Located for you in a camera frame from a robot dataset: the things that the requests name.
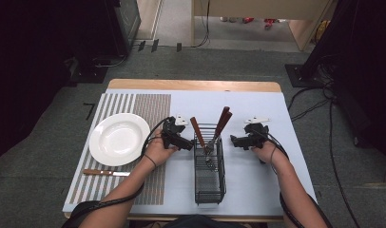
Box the black cabinet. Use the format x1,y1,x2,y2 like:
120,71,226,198
76,0,142,85

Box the right hand-held gripper cable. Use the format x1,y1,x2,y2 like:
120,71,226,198
257,127,334,228

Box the wooden-handled fork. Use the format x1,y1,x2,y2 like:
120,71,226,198
206,110,234,168
205,105,231,156

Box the black hanging cable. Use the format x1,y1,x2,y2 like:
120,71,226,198
194,0,212,49

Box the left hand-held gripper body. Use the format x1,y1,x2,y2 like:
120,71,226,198
161,114,190,150

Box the striped woven placemat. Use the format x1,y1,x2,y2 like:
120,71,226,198
68,92,172,206

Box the light wooden desk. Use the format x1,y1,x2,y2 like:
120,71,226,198
190,0,337,52

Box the person's right hand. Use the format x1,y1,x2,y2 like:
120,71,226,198
251,140,281,165

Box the black wrist band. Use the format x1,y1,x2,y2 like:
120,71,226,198
143,153,158,169

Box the hand-held gripper cable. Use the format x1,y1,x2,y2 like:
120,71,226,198
60,116,172,228
257,127,334,228

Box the person's dark clothing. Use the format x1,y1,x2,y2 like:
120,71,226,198
162,214,247,228

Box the wooden-handled spoon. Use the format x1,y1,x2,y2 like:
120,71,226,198
189,116,212,156

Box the black wire cutlery basket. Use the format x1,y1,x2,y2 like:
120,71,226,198
193,123,227,206

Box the red item under desk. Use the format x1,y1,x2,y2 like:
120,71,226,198
263,18,279,30

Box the person's left hand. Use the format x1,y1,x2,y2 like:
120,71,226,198
144,126,180,167

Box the wooden-handled table knife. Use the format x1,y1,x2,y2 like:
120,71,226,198
82,168,132,178

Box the dark curtain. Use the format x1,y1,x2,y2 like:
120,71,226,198
0,0,87,172
303,0,386,161

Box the black floor cable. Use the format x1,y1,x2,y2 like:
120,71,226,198
286,56,363,228

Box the white round plate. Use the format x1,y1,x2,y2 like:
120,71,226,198
88,112,151,167

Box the black stand base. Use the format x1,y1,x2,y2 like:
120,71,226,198
284,63,327,89

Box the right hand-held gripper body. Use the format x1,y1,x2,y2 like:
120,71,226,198
242,116,272,150

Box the left hand-held gripper cable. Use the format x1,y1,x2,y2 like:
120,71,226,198
60,116,172,228

